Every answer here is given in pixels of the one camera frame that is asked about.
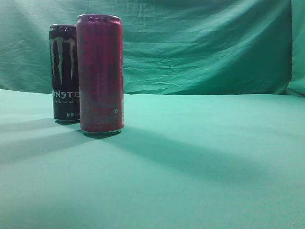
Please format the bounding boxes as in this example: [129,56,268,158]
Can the pink energy drink can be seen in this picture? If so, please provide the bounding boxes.
[76,14,124,135]

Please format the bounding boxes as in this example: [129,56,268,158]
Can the green table cloth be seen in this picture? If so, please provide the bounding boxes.
[0,90,305,229]

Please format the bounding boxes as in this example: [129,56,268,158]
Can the green backdrop cloth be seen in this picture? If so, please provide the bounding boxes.
[0,0,293,95]

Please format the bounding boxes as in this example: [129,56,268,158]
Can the black Monster energy can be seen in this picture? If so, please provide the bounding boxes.
[49,24,80,123]

